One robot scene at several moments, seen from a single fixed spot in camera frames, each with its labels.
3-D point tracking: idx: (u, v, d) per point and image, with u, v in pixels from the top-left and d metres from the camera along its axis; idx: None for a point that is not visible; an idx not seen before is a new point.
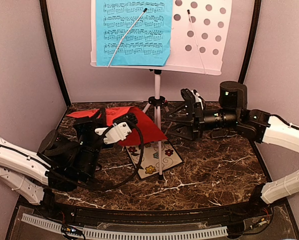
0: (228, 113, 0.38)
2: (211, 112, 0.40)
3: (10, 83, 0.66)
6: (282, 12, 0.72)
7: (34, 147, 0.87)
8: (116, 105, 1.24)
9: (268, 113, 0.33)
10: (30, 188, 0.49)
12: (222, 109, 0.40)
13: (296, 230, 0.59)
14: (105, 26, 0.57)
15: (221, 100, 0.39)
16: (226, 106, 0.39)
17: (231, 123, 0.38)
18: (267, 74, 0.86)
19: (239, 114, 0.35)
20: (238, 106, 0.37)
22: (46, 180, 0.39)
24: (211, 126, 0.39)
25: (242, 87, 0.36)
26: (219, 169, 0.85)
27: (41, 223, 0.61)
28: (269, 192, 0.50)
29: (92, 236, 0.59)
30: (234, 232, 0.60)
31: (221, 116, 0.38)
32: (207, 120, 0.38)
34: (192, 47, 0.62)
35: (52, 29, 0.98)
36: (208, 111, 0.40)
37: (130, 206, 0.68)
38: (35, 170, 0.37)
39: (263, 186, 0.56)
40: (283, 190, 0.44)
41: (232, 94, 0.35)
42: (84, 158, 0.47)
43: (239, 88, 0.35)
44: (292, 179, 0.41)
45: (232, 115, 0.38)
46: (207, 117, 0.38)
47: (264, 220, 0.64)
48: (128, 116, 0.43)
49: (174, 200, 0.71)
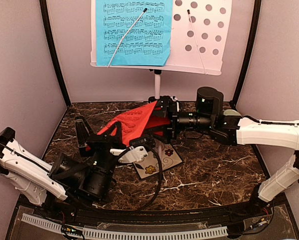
0: (203, 117, 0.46)
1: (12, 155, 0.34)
2: (187, 114, 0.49)
3: (10, 83, 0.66)
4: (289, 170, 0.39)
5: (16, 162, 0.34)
6: (282, 11, 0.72)
7: (34, 147, 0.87)
8: (116, 105, 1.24)
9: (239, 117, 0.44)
10: (35, 190, 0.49)
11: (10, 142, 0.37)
12: (197, 113, 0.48)
13: (296, 230, 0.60)
14: (105, 26, 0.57)
15: (198, 106, 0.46)
16: (201, 112, 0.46)
17: (205, 126, 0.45)
18: (267, 75, 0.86)
19: (212, 120, 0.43)
20: (213, 112, 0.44)
22: (64, 196, 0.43)
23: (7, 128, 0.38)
24: (185, 126, 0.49)
25: (219, 95, 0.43)
26: (219, 169, 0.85)
27: (41, 223, 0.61)
28: (266, 190, 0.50)
29: (92, 236, 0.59)
30: (234, 233, 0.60)
31: (195, 118, 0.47)
32: (182, 121, 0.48)
34: (192, 47, 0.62)
35: (52, 29, 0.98)
36: (186, 113, 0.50)
37: (130, 206, 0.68)
38: (55, 187, 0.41)
39: (259, 186, 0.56)
40: (277, 185, 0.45)
41: (208, 101, 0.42)
42: (95, 180, 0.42)
43: (215, 97, 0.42)
44: (282, 173, 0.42)
45: (205, 119, 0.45)
46: (183, 118, 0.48)
47: (264, 220, 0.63)
48: (146, 139, 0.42)
49: (174, 200, 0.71)
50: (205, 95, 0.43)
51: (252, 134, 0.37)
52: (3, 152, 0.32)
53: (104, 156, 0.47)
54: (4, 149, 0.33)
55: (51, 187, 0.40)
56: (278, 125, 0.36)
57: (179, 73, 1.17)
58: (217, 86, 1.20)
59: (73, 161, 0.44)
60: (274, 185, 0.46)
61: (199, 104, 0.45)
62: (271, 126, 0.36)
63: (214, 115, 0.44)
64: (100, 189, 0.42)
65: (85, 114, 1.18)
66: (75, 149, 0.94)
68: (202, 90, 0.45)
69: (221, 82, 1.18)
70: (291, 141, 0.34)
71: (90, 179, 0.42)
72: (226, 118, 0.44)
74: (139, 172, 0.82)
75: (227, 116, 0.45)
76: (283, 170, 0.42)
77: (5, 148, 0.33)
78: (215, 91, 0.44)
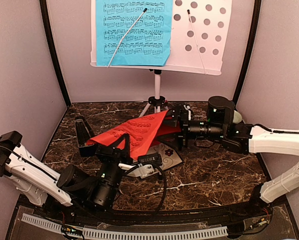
0: (214, 126, 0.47)
1: (19, 161, 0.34)
2: (198, 122, 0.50)
3: (10, 83, 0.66)
4: (296, 175, 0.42)
5: (23, 169, 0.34)
6: (282, 11, 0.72)
7: (34, 147, 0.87)
8: (116, 105, 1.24)
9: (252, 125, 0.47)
10: (36, 191, 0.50)
11: (18, 147, 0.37)
12: (208, 122, 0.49)
13: (296, 231, 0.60)
14: (105, 26, 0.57)
15: (209, 114, 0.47)
16: (212, 121, 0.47)
17: (216, 135, 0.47)
18: (267, 75, 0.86)
19: (225, 129, 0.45)
20: (224, 122, 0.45)
22: (69, 202, 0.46)
23: (14, 131, 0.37)
24: (196, 134, 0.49)
25: (230, 104, 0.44)
26: (219, 169, 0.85)
27: (41, 223, 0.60)
28: (269, 191, 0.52)
29: (92, 236, 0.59)
30: (234, 233, 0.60)
31: (205, 127, 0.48)
32: (193, 130, 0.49)
34: (192, 47, 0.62)
35: (52, 29, 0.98)
36: (196, 121, 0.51)
37: (130, 206, 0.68)
38: (61, 194, 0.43)
39: (261, 186, 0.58)
40: (281, 188, 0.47)
41: (220, 110, 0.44)
42: (102, 191, 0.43)
43: (227, 106, 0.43)
44: (288, 176, 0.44)
45: (217, 128, 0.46)
46: (194, 127, 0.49)
47: (264, 220, 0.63)
48: (154, 158, 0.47)
49: (174, 200, 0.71)
50: (216, 104, 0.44)
51: (264, 142, 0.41)
52: (10, 157, 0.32)
53: (111, 168, 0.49)
54: (12, 154, 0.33)
55: (57, 194, 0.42)
56: (289, 135, 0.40)
57: (179, 73, 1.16)
58: (217, 86, 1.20)
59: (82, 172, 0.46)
60: (278, 188, 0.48)
61: (210, 113, 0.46)
62: (283, 135, 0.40)
63: (225, 125, 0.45)
64: (106, 201, 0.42)
65: (85, 114, 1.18)
66: (75, 149, 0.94)
68: (213, 99, 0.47)
69: (221, 82, 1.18)
70: None
71: (97, 190, 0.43)
72: (237, 127, 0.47)
74: None
75: (238, 124, 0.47)
76: (290, 173, 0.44)
77: (12, 153, 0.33)
78: (224, 100, 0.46)
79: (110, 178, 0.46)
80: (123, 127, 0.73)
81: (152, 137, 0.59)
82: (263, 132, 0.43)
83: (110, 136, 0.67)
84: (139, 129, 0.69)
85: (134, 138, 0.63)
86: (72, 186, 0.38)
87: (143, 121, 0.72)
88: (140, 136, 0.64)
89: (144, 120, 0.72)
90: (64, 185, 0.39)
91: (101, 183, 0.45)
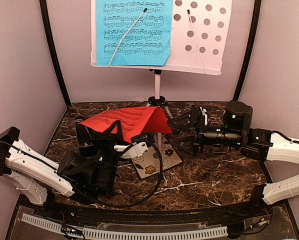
0: (231, 132, 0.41)
1: (19, 154, 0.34)
2: (213, 128, 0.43)
3: (10, 83, 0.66)
4: None
5: (23, 161, 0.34)
6: (282, 12, 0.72)
7: (34, 147, 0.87)
8: (116, 105, 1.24)
9: (269, 131, 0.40)
10: (36, 189, 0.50)
11: (16, 141, 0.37)
12: (225, 128, 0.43)
13: (296, 231, 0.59)
14: (105, 26, 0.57)
15: (226, 120, 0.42)
16: (230, 127, 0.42)
17: (233, 142, 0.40)
18: (267, 75, 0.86)
19: (244, 136, 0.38)
20: (243, 128, 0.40)
22: (70, 192, 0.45)
23: (10, 128, 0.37)
24: (211, 141, 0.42)
25: (249, 109, 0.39)
26: (219, 169, 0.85)
27: (41, 223, 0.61)
28: (272, 194, 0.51)
29: (92, 236, 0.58)
30: (234, 232, 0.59)
31: (222, 133, 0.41)
32: (209, 136, 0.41)
34: (192, 47, 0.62)
35: (52, 29, 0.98)
36: (212, 126, 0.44)
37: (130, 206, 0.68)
38: (61, 183, 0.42)
39: (264, 187, 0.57)
40: (287, 192, 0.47)
41: (239, 117, 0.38)
42: (102, 174, 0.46)
43: (246, 111, 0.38)
44: (295, 182, 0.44)
45: (235, 135, 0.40)
46: (210, 132, 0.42)
47: (264, 220, 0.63)
48: (147, 136, 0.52)
49: (174, 200, 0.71)
50: (236, 110, 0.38)
51: (283, 151, 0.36)
52: (9, 151, 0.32)
53: (109, 152, 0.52)
54: (11, 148, 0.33)
55: (57, 184, 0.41)
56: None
57: (179, 73, 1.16)
58: (217, 86, 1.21)
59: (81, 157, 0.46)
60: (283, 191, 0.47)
61: (228, 119, 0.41)
62: None
63: (245, 131, 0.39)
64: (106, 182, 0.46)
65: (85, 114, 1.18)
66: (75, 149, 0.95)
68: (230, 104, 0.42)
69: (221, 82, 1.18)
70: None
71: (97, 174, 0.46)
72: (255, 132, 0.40)
74: (139, 172, 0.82)
75: (255, 129, 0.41)
76: (298, 179, 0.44)
77: (11, 147, 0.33)
78: (242, 105, 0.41)
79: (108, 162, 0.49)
80: (113, 115, 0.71)
81: (145, 122, 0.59)
82: (282, 140, 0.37)
83: (100, 121, 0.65)
84: (131, 116, 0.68)
85: (126, 124, 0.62)
86: (74, 169, 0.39)
87: (135, 111, 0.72)
88: (133, 122, 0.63)
89: (135, 110, 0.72)
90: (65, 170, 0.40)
91: (100, 166, 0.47)
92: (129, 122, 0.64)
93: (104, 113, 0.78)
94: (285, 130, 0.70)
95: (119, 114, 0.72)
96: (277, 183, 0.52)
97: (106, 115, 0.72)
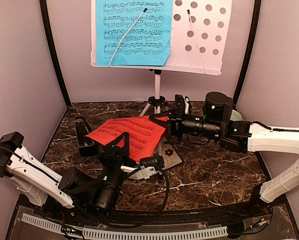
0: (210, 123, 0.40)
1: (20, 162, 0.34)
2: (192, 117, 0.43)
3: (10, 83, 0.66)
4: (295, 174, 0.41)
5: (24, 170, 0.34)
6: (282, 12, 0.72)
7: (34, 147, 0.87)
8: (116, 105, 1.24)
9: (249, 122, 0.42)
10: (37, 192, 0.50)
11: (19, 148, 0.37)
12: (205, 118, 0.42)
13: (296, 230, 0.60)
14: (105, 26, 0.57)
15: (204, 110, 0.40)
16: (208, 118, 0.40)
17: (211, 133, 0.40)
18: (267, 75, 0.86)
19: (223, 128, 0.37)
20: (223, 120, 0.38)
22: (69, 205, 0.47)
23: (15, 132, 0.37)
24: (189, 130, 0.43)
25: (230, 100, 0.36)
26: (219, 169, 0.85)
27: (41, 223, 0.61)
28: (268, 191, 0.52)
29: (92, 236, 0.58)
30: (234, 232, 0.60)
31: (200, 123, 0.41)
32: (186, 124, 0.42)
34: (192, 47, 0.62)
35: (52, 29, 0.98)
36: (192, 116, 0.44)
37: (130, 206, 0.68)
38: (62, 197, 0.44)
39: (260, 187, 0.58)
40: (281, 187, 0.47)
41: (219, 108, 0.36)
42: (104, 194, 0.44)
43: (226, 103, 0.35)
44: (288, 175, 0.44)
45: (214, 126, 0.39)
46: (188, 122, 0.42)
47: (264, 219, 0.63)
48: (157, 159, 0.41)
49: (174, 200, 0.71)
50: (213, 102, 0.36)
51: (263, 141, 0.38)
52: (11, 159, 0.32)
53: (113, 171, 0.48)
54: (13, 156, 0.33)
55: (59, 196, 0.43)
56: (288, 133, 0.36)
57: (179, 73, 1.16)
58: (217, 86, 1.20)
59: (84, 175, 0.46)
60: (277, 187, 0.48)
61: (207, 109, 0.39)
62: (282, 133, 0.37)
63: (224, 122, 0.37)
64: (108, 204, 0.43)
65: (85, 114, 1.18)
66: (75, 149, 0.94)
68: (208, 95, 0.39)
69: (221, 82, 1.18)
70: None
71: (99, 194, 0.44)
72: (235, 124, 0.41)
74: None
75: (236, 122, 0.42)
76: (290, 172, 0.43)
77: (13, 154, 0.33)
78: (221, 95, 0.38)
79: (112, 181, 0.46)
80: (123, 125, 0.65)
81: (154, 141, 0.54)
82: (261, 130, 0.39)
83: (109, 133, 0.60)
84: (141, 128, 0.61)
85: (136, 140, 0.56)
86: (75, 189, 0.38)
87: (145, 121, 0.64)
88: (143, 138, 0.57)
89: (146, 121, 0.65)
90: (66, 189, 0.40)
91: (103, 186, 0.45)
92: (139, 136, 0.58)
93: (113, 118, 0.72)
94: None
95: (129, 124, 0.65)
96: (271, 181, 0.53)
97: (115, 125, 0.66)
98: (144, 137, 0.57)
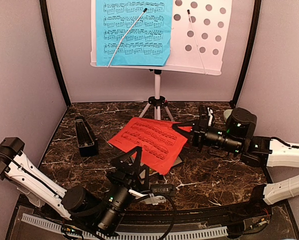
0: (232, 138, 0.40)
1: (19, 171, 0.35)
2: (215, 130, 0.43)
3: (10, 83, 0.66)
4: None
5: (22, 179, 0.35)
6: (282, 12, 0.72)
7: (34, 147, 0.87)
8: (116, 105, 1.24)
9: (268, 138, 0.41)
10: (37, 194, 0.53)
11: (18, 155, 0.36)
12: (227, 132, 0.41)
13: (296, 229, 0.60)
14: (105, 26, 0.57)
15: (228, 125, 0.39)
16: (231, 133, 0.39)
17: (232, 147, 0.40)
18: (267, 75, 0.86)
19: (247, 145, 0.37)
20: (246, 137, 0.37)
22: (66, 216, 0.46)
23: (16, 138, 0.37)
24: (210, 142, 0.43)
25: (255, 118, 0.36)
26: (219, 169, 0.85)
27: (41, 223, 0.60)
28: (272, 194, 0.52)
29: (91, 236, 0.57)
30: (234, 232, 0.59)
31: (223, 137, 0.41)
32: (209, 137, 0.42)
34: (192, 47, 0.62)
35: (52, 29, 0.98)
36: (214, 128, 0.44)
37: (130, 206, 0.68)
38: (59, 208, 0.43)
39: (264, 187, 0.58)
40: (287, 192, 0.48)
41: (244, 126, 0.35)
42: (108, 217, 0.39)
43: (252, 121, 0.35)
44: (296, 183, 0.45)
45: (236, 142, 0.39)
46: (211, 134, 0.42)
47: (264, 220, 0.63)
48: (168, 189, 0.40)
49: (174, 200, 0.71)
50: (240, 119, 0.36)
51: (283, 157, 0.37)
52: (9, 166, 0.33)
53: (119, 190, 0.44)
54: (12, 164, 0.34)
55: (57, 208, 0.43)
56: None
57: (179, 73, 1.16)
58: (217, 86, 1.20)
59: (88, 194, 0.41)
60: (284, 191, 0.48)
61: (230, 125, 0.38)
62: None
63: (248, 139, 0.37)
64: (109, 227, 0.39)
65: (85, 114, 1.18)
66: (75, 149, 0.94)
68: (234, 111, 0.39)
69: (221, 82, 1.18)
70: None
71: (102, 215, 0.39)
72: (255, 139, 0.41)
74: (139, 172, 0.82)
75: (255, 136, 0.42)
76: None
77: (12, 162, 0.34)
78: (247, 112, 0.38)
79: (117, 203, 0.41)
80: (146, 132, 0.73)
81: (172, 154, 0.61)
82: (280, 147, 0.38)
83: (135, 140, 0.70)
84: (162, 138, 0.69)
85: (158, 149, 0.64)
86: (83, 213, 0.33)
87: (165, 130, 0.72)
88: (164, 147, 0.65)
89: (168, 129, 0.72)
90: (71, 210, 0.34)
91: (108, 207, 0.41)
92: (161, 145, 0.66)
93: (137, 122, 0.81)
94: (285, 130, 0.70)
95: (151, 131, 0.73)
96: (278, 183, 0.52)
97: (141, 130, 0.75)
98: (163, 147, 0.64)
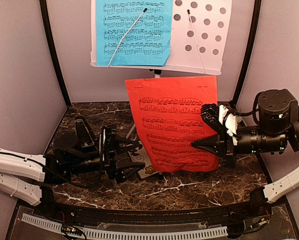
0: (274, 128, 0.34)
1: None
2: (247, 130, 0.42)
3: (10, 84, 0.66)
4: None
5: None
6: (282, 12, 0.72)
7: (34, 147, 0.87)
8: (116, 105, 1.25)
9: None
10: (26, 188, 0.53)
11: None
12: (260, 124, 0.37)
13: (296, 231, 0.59)
14: (105, 26, 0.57)
15: (261, 119, 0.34)
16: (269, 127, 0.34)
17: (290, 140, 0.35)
18: (267, 74, 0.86)
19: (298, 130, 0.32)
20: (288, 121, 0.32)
22: (42, 176, 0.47)
23: None
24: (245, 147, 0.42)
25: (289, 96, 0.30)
26: (219, 169, 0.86)
27: (41, 223, 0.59)
28: (275, 193, 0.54)
29: (92, 236, 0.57)
30: (234, 232, 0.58)
31: (259, 135, 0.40)
32: (243, 141, 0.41)
34: (192, 47, 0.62)
35: (52, 28, 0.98)
36: (243, 129, 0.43)
37: (130, 206, 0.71)
38: (33, 168, 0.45)
39: (263, 190, 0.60)
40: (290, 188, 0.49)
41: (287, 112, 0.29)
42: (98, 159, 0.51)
43: (290, 101, 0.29)
44: (298, 178, 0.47)
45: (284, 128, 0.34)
46: (244, 136, 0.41)
47: (264, 220, 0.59)
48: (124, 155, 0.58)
49: (174, 200, 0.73)
50: (282, 105, 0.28)
51: None
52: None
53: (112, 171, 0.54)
54: None
55: (29, 169, 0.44)
56: None
57: (179, 73, 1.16)
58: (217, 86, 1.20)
59: (68, 138, 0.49)
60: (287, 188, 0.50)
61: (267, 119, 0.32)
62: None
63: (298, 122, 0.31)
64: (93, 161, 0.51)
65: (85, 114, 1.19)
66: None
68: (259, 99, 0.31)
69: (221, 82, 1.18)
70: None
71: (67, 142, 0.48)
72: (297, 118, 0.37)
74: (139, 172, 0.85)
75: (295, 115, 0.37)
76: None
77: None
78: (276, 92, 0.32)
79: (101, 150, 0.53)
80: (160, 107, 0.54)
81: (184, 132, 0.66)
82: None
83: (156, 130, 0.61)
84: (191, 92, 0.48)
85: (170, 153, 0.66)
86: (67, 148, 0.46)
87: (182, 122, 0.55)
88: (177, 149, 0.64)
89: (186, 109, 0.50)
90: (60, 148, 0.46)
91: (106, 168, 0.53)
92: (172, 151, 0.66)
93: (133, 99, 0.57)
94: None
95: (167, 100, 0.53)
96: (278, 182, 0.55)
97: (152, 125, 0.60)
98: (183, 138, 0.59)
